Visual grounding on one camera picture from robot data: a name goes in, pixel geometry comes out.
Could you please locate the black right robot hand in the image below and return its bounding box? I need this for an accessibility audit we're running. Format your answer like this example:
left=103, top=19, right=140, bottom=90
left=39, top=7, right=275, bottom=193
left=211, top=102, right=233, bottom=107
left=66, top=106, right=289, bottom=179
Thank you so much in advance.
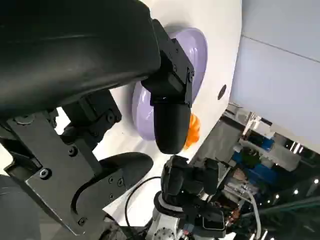
left=159, top=154, right=220, bottom=209

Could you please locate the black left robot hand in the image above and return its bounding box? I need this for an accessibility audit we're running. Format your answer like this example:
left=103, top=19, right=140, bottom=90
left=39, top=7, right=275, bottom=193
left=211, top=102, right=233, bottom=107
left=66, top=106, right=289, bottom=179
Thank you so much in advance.
left=0, top=0, right=195, bottom=236

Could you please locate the orange white toy bread roll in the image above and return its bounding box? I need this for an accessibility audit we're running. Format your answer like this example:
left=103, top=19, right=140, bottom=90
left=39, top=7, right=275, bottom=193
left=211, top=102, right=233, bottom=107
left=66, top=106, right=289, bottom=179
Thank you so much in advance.
left=183, top=112, right=202, bottom=151

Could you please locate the blue white workshop machine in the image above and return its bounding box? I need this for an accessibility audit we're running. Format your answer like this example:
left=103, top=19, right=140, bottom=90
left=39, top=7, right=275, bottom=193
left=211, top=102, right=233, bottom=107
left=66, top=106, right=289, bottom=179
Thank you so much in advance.
left=231, top=103, right=303, bottom=176

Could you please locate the lilac plate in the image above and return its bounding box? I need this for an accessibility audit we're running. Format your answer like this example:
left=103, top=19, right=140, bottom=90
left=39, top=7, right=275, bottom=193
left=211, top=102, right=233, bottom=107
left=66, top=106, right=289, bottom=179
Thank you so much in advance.
left=131, top=24, right=209, bottom=142

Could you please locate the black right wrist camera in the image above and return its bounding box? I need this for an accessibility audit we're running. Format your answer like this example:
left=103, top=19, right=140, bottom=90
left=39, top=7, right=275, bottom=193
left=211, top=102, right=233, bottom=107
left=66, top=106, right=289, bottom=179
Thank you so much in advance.
left=183, top=206, right=226, bottom=238

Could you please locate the black cable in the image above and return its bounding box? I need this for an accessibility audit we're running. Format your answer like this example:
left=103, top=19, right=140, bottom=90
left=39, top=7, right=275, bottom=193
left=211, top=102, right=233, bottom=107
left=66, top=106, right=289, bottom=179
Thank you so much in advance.
left=124, top=176, right=163, bottom=228

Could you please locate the white hose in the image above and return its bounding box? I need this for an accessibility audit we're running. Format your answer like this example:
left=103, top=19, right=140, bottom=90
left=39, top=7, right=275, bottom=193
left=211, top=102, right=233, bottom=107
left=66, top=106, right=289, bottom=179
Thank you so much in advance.
left=246, top=192, right=264, bottom=240

